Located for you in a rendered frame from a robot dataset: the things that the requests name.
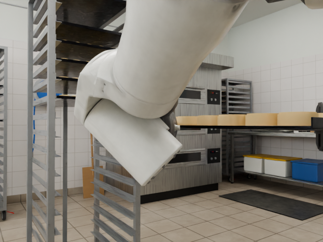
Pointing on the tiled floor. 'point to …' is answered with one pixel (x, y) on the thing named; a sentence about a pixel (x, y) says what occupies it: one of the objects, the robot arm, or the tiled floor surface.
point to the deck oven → (189, 141)
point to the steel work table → (256, 153)
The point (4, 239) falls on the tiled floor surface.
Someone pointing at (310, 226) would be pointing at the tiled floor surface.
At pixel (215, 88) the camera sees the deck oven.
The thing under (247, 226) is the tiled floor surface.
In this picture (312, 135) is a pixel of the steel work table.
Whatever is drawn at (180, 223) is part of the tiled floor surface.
